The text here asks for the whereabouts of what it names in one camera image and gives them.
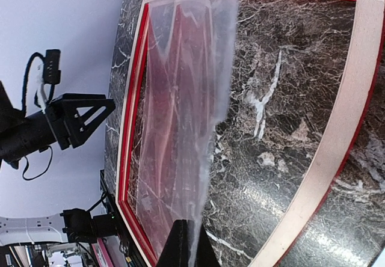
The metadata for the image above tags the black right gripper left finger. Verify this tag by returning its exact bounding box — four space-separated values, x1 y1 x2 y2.
156 219 195 267

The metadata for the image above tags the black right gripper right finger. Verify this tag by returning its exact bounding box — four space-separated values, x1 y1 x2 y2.
195 227 220 267

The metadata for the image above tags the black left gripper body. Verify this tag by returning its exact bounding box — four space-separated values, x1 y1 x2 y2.
1 85 72 169

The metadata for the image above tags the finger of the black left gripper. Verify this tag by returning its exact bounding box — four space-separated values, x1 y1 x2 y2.
54 93 116 150

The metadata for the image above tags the clear acrylic sheet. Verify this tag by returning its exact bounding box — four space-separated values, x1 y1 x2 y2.
137 0 239 266

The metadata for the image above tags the red wooden picture frame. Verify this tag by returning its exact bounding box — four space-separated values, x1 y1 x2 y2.
115 0 384 266

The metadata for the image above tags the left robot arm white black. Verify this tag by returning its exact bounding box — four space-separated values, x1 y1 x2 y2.
1 88 117 247

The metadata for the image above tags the black front rail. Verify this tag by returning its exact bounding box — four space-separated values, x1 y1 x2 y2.
100 170 157 266

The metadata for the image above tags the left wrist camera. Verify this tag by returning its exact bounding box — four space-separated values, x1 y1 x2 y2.
43 49 61 85

